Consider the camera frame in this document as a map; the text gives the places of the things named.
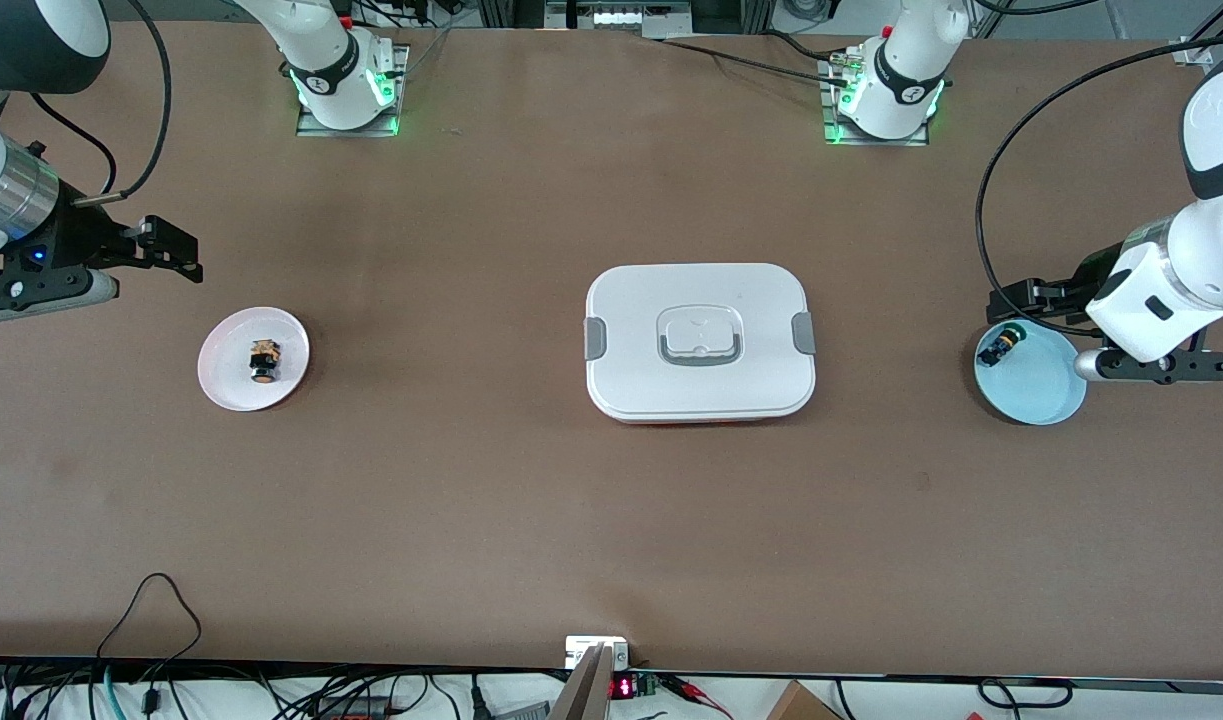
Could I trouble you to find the white lidded box grey clips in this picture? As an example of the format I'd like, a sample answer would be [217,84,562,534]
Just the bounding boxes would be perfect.
[584,263,818,427]

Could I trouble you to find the brown cardboard box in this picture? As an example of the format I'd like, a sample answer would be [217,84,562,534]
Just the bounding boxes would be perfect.
[766,680,843,720]

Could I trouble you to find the small black yellow object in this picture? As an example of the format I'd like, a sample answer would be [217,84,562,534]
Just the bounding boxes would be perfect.
[978,325,1030,369]

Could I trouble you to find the light blue round plate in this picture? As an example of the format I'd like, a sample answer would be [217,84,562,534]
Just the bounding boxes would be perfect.
[974,320,1088,426]

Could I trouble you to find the pink round plate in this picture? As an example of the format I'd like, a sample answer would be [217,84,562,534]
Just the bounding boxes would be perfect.
[198,306,311,413]

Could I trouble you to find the white power strip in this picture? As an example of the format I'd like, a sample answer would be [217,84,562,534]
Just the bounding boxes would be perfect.
[546,0,694,31]

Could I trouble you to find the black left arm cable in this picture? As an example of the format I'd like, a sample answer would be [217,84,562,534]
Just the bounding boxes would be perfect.
[975,38,1223,339]

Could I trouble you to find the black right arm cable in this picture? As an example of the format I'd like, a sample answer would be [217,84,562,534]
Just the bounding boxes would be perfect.
[71,0,173,207]
[29,92,119,197]

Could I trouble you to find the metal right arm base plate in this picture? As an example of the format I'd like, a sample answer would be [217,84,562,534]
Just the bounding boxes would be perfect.
[295,42,411,139]

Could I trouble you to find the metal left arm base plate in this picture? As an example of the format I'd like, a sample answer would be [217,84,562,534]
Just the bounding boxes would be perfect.
[821,55,931,149]

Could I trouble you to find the black looped table cable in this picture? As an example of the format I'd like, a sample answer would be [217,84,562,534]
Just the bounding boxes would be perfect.
[95,572,203,693]

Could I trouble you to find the black cable to arm base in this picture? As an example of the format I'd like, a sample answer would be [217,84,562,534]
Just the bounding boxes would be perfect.
[651,30,858,91]

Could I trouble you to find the black coiled floor cable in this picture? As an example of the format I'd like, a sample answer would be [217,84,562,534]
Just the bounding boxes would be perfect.
[979,678,1075,710]

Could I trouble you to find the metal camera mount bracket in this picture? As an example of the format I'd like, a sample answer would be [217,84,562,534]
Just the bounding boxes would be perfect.
[565,636,631,671]

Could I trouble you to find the aluminium camera mount beam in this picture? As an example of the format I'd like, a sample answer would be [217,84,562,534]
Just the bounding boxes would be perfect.
[549,643,615,720]

